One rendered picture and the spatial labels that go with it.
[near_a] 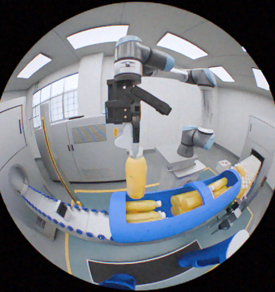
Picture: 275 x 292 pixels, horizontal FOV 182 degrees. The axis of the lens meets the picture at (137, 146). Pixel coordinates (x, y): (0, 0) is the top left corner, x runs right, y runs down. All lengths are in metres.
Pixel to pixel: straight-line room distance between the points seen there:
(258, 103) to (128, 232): 5.41
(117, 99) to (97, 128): 1.40
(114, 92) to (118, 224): 0.40
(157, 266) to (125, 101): 1.54
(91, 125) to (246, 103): 5.76
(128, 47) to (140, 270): 1.67
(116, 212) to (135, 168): 0.19
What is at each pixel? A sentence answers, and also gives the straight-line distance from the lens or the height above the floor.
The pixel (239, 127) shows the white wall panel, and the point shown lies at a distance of 5.29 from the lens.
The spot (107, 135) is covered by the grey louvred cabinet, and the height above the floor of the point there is 1.10.
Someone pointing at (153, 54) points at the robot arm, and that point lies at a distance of 0.30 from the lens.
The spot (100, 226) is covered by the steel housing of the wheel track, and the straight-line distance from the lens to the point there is 0.69.
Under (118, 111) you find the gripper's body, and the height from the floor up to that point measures 1.55.
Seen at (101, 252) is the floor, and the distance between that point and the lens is 1.64.
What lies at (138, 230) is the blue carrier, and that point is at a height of 1.19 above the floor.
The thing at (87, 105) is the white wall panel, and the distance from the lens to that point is 2.65.
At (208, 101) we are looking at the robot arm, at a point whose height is 1.64.
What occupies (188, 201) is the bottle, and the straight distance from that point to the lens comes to 0.49.
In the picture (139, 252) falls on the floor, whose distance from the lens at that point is 1.56.
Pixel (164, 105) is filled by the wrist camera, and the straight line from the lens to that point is 0.24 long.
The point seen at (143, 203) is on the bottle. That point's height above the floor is 1.09.
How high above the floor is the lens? 1.56
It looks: 23 degrees down
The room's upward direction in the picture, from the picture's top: straight up
